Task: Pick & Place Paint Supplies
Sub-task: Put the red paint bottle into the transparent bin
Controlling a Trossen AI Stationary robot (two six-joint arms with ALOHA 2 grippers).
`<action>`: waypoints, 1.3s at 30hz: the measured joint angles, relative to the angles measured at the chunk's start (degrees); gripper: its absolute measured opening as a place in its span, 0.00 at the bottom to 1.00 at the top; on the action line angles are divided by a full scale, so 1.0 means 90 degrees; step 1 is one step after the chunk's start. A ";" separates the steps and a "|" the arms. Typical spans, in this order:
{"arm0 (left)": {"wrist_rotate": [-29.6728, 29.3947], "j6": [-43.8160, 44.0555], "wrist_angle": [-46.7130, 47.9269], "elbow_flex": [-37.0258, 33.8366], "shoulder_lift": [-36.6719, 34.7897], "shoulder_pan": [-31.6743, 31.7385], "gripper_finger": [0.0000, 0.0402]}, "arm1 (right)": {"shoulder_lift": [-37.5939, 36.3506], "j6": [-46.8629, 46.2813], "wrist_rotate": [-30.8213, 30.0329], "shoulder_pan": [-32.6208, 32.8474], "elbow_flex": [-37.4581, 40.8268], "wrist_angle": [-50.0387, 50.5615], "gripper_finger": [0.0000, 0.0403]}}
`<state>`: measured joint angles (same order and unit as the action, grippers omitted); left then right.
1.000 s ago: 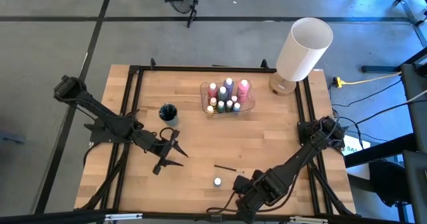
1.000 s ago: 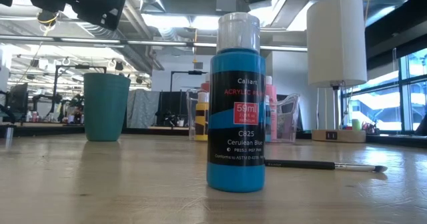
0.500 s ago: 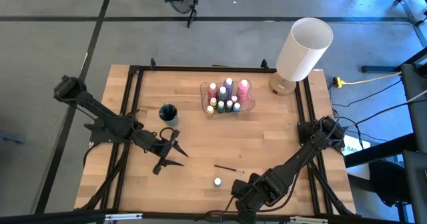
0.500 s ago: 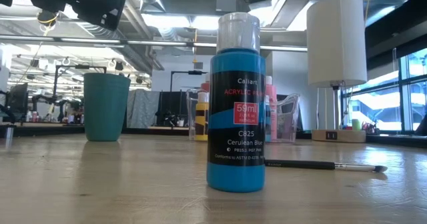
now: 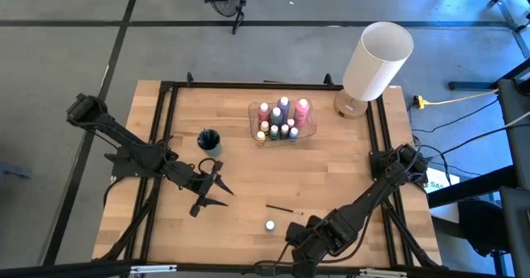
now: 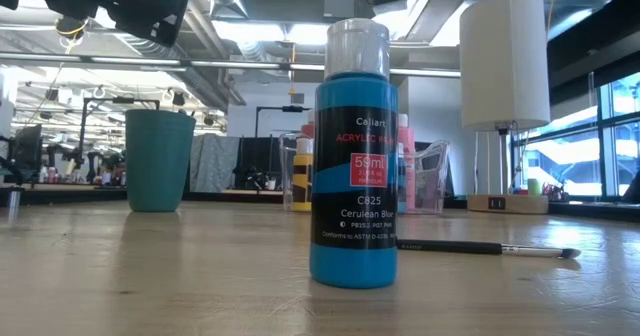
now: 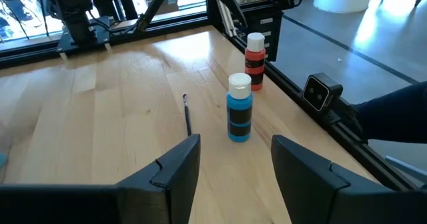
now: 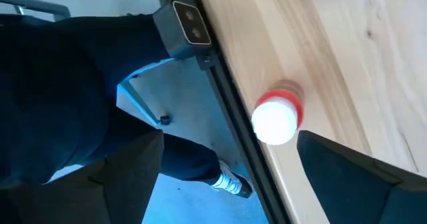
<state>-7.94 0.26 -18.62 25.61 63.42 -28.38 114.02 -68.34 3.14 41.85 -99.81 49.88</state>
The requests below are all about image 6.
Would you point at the thin black paintbrush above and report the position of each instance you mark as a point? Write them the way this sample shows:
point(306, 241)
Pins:
point(450, 247)

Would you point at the black background monitor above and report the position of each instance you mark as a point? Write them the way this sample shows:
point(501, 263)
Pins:
point(27, 148)

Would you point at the clear plastic tray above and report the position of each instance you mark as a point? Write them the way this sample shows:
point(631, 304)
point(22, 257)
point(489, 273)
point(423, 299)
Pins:
point(430, 176)

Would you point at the tall light pink paint bottle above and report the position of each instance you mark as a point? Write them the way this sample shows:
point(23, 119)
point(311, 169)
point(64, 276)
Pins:
point(409, 176)

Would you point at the black aluminium table frame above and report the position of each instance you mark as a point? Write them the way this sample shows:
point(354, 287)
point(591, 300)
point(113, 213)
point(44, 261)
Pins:
point(590, 210)

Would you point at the grey ceiling unit box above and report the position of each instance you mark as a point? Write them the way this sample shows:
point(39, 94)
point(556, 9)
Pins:
point(347, 3)

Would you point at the tall rose pink paint bottle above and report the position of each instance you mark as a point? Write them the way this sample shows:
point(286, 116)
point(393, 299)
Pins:
point(308, 126)

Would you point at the black background partition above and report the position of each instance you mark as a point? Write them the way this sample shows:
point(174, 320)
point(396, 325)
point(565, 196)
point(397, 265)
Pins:
point(255, 161)

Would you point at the black background gantry frame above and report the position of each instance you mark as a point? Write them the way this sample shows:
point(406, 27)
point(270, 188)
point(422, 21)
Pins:
point(280, 108)

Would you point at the small green container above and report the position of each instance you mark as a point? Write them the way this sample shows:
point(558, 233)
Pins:
point(534, 187)

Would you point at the small lemon yellow paint bottle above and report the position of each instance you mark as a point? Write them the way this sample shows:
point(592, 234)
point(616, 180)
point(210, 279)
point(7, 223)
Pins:
point(302, 176)

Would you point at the cerulean blue paint bottle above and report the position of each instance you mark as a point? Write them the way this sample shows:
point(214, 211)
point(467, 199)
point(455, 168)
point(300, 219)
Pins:
point(352, 266)

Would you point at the teal plastic cup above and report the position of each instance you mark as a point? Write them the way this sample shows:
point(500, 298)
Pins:
point(160, 166)

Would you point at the table lamp white shade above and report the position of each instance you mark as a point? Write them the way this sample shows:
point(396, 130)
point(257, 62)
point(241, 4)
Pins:
point(500, 51)

